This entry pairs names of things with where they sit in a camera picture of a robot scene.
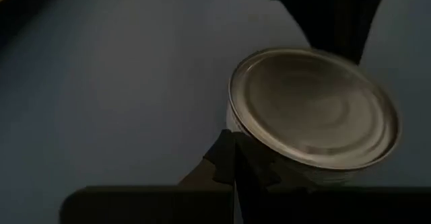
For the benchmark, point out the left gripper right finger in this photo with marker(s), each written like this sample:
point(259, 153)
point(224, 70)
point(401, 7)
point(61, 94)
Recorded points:
point(286, 207)

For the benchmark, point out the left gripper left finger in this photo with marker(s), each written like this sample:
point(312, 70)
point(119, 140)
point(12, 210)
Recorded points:
point(188, 204)

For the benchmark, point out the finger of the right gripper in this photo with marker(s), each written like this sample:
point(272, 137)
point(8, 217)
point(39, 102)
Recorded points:
point(313, 12)
point(357, 15)

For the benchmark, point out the green label tuna can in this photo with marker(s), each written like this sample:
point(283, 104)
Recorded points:
point(313, 106)

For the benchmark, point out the blue table mat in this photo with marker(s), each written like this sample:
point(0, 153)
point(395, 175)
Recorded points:
point(118, 99)

